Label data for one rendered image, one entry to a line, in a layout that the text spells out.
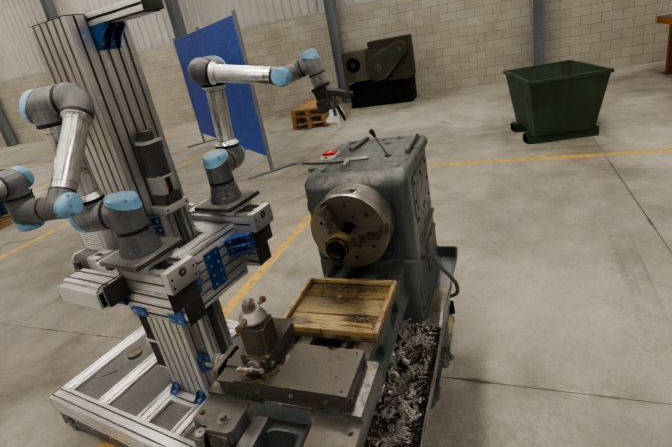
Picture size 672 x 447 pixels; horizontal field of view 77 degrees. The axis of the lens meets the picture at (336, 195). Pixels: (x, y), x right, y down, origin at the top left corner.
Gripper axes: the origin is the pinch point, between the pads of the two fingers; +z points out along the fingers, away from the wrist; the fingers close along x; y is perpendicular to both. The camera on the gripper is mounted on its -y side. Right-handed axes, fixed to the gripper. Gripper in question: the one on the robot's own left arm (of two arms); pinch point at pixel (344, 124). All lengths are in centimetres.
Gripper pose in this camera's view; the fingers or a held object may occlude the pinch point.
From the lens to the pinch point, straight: 194.6
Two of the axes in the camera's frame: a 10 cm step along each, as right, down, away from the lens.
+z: 4.0, 8.7, 2.9
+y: -9.0, 3.2, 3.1
